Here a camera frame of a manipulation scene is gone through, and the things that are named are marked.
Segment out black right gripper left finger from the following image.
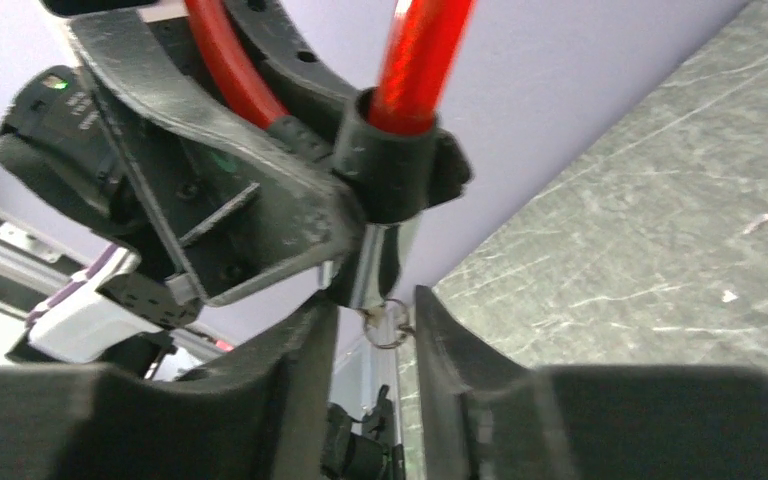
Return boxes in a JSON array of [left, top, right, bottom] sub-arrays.
[[0, 301, 339, 479]]

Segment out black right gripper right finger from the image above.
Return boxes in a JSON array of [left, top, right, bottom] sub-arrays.
[[414, 286, 768, 479]]

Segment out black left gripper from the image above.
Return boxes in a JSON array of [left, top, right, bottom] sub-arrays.
[[0, 10, 363, 307]]

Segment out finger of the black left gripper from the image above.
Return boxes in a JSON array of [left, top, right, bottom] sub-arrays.
[[224, 0, 475, 207]]

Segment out red cable bike lock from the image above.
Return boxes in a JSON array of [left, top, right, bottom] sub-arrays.
[[186, 1, 473, 310]]

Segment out small silver keys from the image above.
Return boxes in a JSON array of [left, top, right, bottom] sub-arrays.
[[359, 298, 416, 350]]

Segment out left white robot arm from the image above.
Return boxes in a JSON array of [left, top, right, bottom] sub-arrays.
[[0, 1, 471, 367]]

